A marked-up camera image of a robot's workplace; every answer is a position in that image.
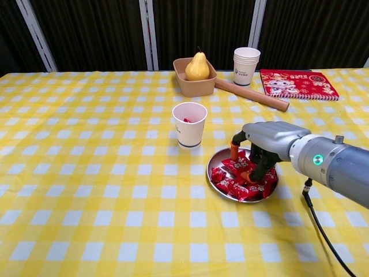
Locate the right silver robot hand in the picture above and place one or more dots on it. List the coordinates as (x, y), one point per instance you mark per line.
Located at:
(274, 135)

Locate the red candy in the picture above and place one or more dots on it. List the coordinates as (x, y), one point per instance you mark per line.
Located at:
(237, 180)
(239, 165)
(218, 174)
(187, 119)
(270, 180)
(256, 189)
(225, 183)
(240, 192)

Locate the round silver metal plate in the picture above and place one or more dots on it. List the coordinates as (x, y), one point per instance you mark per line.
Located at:
(217, 161)

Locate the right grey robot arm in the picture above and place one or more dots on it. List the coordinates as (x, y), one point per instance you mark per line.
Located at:
(340, 170)

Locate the single white paper cup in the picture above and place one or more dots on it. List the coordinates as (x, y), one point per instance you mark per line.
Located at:
(188, 135)

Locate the wooden rolling pin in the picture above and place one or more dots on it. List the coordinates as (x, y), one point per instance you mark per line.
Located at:
(253, 95)

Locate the red spiral calendar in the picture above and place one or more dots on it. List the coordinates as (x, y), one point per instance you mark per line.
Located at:
(299, 85)

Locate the stack of white paper cups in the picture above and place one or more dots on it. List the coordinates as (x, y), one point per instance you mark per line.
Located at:
(245, 72)

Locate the tan square bowl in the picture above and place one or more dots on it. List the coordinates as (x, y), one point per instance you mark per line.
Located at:
(196, 88)

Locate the yellow pear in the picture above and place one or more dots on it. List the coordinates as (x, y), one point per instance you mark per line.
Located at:
(197, 70)

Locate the black ribbed partition panel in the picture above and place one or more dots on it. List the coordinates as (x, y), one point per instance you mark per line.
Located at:
(11, 34)
(317, 29)
(201, 26)
(92, 34)

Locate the yellow white checked tablecloth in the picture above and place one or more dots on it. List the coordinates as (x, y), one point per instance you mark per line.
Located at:
(86, 173)

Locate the white metal partition post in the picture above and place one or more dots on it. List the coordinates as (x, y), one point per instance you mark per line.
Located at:
(366, 63)
(150, 34)
(38, 37)
(257, 23)

